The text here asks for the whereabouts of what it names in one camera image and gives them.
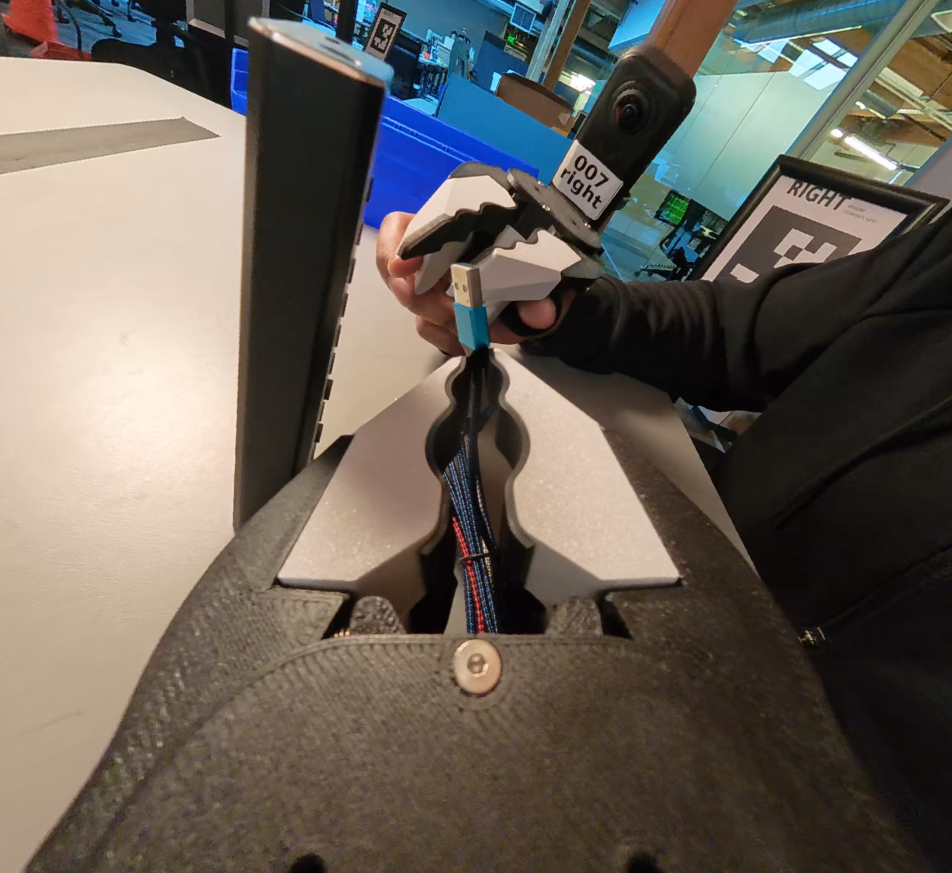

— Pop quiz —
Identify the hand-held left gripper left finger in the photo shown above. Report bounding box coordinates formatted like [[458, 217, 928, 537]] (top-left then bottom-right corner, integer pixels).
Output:
[[275, 355, 471, 630]]

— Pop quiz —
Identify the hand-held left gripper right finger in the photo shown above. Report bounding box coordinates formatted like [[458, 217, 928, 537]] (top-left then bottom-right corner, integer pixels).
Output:
[[489, 351, 682, 611]]

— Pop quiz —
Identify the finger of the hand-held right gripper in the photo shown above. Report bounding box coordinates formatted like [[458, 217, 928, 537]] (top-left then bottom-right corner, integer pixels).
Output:
[[413, 227, 585, 309], [398, 172, 522, 261]]

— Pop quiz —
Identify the blue braided usb cable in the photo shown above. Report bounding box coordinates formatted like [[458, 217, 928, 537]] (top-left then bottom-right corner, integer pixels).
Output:
[[442, 263, 510, 634]]

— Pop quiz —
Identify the red braided usb cable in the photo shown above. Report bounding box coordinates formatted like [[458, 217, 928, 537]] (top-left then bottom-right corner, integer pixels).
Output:
[[450, 516, 493, 633]]

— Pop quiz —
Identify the black usb hub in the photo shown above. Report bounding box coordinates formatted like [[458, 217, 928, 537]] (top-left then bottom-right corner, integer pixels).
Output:
[[233, 17, 395, 532]]

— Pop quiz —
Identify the person's right forearm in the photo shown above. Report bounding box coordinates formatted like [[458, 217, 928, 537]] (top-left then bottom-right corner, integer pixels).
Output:
[[524, 214, 952, 416]]

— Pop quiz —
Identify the person's right hand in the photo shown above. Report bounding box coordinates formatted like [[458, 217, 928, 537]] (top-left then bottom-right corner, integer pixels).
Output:
[[375, 211, 555, 357]]

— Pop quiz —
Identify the cardboard box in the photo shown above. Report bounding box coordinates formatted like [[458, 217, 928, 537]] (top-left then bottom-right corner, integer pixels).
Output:
[[494, 73, 574, 130]]

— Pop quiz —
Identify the blue partition panel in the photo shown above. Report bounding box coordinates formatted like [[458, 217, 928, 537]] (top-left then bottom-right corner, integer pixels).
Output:
[[439, 73, 574, 141]]

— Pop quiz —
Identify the black white marker sign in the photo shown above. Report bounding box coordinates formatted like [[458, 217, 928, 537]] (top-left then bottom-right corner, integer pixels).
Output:
[[364, 4, 408, 59]]

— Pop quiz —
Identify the framed marker sign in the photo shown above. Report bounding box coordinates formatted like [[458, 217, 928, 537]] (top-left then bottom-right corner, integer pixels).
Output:
[[688, 155, 949, 286]]

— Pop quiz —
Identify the orange traffic cone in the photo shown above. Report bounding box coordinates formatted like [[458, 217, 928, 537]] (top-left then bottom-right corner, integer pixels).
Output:
[[2, 0, 59, 44]]

